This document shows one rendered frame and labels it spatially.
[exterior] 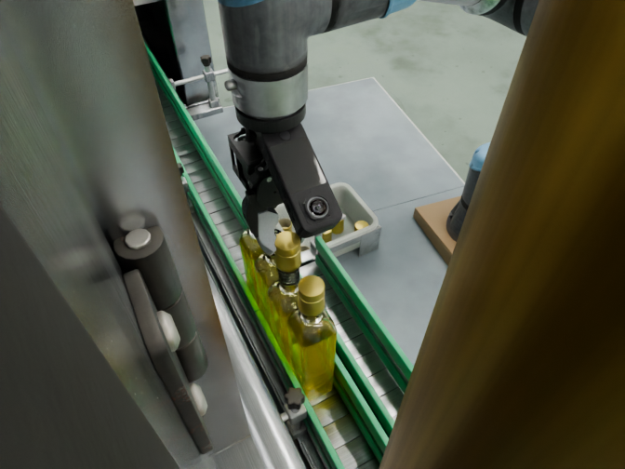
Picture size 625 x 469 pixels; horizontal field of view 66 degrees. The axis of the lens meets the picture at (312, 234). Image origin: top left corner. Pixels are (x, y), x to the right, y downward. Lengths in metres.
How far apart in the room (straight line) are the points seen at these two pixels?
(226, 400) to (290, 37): 0.32
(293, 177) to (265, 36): 0.13
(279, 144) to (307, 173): 0.04
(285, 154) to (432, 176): 0.96
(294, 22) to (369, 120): 1.17
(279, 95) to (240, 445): 0.31
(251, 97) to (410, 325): 0.73
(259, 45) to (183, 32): 1.16
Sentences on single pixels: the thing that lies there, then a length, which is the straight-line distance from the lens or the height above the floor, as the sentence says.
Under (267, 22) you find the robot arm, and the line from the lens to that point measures 0.42.
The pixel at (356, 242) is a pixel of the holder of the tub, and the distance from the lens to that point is 1.12.
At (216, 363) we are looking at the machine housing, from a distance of 0.17.
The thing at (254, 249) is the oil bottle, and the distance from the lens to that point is 0.75.
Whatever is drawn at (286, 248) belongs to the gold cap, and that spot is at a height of 1.19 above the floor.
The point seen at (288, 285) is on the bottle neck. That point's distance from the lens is 0.66.
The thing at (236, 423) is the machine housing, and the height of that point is 1.45.
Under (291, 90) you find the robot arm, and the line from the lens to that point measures 0.46.
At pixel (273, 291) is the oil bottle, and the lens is 0.69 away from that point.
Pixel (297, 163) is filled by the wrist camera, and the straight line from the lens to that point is 0.48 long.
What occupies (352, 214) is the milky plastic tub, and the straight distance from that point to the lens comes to 1.21.
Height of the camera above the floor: 1.65
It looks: 48 degrees down
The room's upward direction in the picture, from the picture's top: straight up
